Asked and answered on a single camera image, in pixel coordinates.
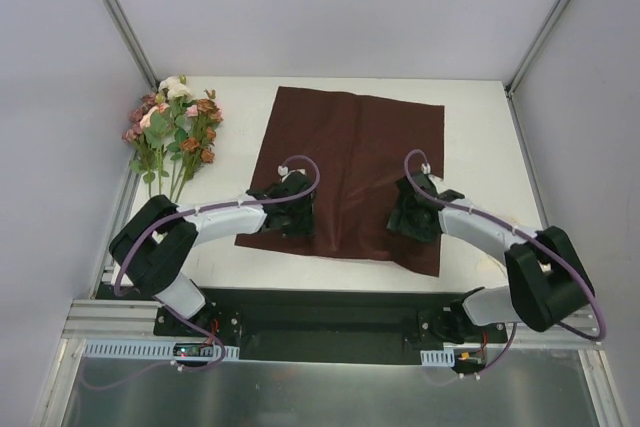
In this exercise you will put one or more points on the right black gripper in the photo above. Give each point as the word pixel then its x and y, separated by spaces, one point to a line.
pixel 403 220

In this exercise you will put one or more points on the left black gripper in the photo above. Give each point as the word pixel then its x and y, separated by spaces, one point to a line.
pixel 301 217

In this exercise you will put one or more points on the dark red wrapping cloth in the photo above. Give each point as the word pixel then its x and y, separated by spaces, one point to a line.
pixel 359 143

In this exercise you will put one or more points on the orange brown rose stem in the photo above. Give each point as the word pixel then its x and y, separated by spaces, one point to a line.
pixel 198 148

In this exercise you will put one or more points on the light pink rose stem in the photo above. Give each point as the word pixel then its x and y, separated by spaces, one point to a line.
pixel 150 163

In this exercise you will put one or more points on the white rose stem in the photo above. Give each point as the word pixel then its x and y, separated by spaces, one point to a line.
pixel 174 93

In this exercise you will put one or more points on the mauve rose stem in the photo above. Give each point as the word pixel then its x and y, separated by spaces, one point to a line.
pixel 140 118

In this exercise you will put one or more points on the small pink rose stem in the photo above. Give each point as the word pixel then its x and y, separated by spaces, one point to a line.
pixel 192 111

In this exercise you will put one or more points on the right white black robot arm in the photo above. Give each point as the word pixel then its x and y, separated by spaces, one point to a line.
pixel 547 284

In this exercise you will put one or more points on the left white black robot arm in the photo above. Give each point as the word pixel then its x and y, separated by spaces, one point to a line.
pixel 153 247

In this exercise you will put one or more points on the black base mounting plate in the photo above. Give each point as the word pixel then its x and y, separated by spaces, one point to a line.
pixel 327 326

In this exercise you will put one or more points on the right white cable duct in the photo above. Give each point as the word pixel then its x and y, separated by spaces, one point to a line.
pixel 438 358

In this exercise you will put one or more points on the white cable duct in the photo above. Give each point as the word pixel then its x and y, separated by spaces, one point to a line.
pixel 159 350
pixel 438 358

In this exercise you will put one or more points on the aluminium front rail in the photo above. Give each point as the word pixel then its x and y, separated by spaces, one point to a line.
pixel 135 320

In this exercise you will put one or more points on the left white cable duct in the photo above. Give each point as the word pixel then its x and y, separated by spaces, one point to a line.
pixel 159 350

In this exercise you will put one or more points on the right aluminium frame post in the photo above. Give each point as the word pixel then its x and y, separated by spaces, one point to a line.
pixel 543 34

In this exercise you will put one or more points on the aluminium frame post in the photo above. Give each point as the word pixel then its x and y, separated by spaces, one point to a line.
pixel 543 34
pixel 131 42

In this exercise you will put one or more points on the left aluminium frame post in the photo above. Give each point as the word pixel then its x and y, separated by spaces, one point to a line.
pixel 131 42

